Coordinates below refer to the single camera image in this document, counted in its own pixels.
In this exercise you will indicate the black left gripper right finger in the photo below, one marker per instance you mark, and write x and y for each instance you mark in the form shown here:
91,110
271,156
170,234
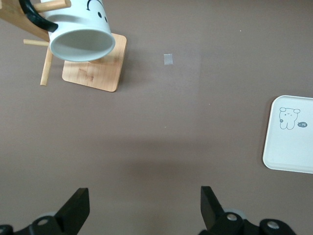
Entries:
211,210

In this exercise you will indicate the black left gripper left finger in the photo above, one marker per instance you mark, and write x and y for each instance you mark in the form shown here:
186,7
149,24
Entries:
71,213

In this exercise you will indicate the cream rabbit print tray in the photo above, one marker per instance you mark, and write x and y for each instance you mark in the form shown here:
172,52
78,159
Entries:
291,147

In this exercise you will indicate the wooden mug rack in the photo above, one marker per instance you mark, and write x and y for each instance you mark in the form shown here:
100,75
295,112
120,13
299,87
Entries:
97,73

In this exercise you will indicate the clear tape patch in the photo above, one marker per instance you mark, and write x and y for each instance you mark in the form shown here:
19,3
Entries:
168,59

